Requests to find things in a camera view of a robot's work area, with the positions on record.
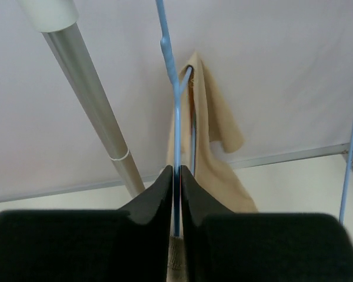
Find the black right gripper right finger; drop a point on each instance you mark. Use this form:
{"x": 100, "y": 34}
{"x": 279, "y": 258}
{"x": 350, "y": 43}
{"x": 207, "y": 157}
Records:
{"x": 221, "y": 245}

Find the silver clothes rack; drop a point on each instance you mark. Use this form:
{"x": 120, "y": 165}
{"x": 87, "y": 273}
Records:
{"x": 57, "y": 22}

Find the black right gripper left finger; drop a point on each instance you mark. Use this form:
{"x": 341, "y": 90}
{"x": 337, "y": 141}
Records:
{"x": 126, "y": 244}

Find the light blue wire hanger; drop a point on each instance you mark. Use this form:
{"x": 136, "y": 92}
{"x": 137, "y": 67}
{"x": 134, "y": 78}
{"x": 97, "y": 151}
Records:
{"x": 178, "y": 87}
{"x": 346, "y": 180}

